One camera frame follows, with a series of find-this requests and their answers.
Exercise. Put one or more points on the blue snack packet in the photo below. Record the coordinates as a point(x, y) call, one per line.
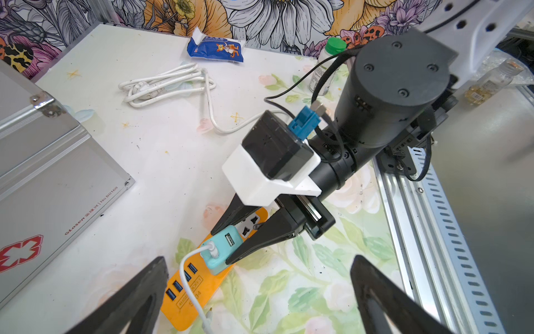
point(214, 49)

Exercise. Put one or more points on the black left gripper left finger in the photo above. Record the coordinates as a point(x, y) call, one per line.
point(134, 308)

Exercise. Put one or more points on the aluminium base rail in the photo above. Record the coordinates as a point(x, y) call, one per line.
point(437, 268)

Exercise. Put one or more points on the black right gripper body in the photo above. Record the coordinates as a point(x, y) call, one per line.
point(309, 213)

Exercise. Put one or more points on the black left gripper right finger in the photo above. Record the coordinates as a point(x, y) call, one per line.
point(384, 306)

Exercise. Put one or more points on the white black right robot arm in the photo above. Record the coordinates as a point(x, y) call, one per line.
point(392, 81)

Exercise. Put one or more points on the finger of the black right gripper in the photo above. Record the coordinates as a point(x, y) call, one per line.
point(283, 225)
point(238, 212)

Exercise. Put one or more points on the green capped bottle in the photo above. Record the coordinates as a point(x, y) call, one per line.
point(333, 47)

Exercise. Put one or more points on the silver aluminium first aid case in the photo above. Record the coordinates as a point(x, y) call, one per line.
point(55, 180)

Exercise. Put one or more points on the teal USB charger plug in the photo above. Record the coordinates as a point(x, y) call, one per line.
point(222, 245)

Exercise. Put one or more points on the small clear glass bottle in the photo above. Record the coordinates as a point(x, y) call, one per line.
point(492, 82)

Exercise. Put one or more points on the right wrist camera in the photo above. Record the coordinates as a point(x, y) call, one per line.
point(274, 159)

